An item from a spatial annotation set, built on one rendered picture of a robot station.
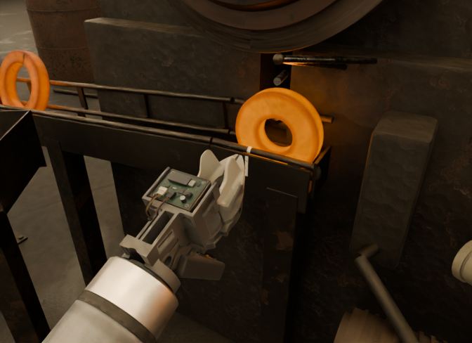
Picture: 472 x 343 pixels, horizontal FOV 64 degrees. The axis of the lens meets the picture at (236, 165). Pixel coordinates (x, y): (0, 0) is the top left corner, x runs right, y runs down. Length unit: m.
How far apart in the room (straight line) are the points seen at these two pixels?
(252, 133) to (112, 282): 0.38
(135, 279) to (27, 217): 1.51
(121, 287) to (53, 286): 1.13
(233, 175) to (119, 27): 0.51
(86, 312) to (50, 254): 1.26
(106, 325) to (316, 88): 0.49
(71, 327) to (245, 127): 0.42
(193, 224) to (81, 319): 0.14
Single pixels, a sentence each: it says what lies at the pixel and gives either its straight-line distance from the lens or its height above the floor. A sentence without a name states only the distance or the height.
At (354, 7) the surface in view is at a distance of 0.54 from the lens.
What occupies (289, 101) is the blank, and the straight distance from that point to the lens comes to 0.62.
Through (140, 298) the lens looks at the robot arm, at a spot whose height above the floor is 0.73.
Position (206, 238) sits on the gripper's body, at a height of 0.73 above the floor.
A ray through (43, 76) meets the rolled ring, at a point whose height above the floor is 0.72.
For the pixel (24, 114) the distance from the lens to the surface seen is 0.89.
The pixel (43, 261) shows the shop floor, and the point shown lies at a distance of 1.63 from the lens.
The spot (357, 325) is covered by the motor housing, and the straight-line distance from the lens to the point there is 0.64.
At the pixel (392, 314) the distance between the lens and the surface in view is 0.61.
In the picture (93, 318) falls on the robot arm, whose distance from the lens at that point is 0.39.
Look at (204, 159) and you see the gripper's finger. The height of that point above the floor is 0.78.
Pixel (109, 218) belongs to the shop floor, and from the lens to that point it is 1.74.
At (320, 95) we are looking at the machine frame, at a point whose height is 0.80.
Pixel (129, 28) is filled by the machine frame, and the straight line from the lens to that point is 0.88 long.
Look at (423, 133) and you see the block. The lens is 0.57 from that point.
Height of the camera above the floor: 1.02
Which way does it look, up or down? 30 degrees down
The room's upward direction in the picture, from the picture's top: straight up
